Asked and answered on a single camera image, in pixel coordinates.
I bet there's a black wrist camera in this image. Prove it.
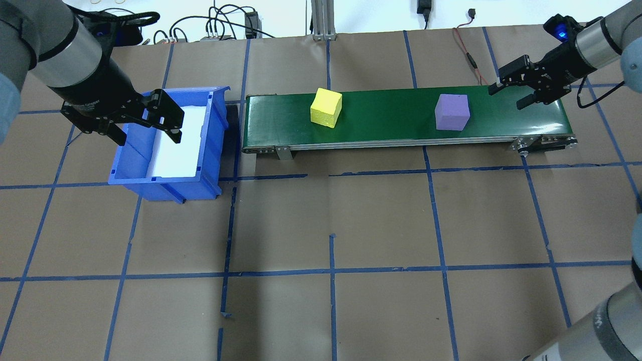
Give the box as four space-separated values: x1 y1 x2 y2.
544 14 578 44
85 20 144 47

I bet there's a white foam pad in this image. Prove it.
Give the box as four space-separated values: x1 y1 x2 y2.
150 105 209 179

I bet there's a blue plastic storage bin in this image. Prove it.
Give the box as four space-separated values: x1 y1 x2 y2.
108 86 232 204

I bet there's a purple foam block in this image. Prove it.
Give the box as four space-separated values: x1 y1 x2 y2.
434 93 471 132

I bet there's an aluminium profile post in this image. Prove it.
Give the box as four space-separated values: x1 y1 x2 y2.
310 0 338 41

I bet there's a red conveyor wire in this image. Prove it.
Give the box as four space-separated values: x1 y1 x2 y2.
452 9 490 86

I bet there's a yellow foam block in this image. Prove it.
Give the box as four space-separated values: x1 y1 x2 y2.
310 88 344 129

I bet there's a green conveyor belt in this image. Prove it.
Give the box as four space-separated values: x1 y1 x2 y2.
241 82 579 161

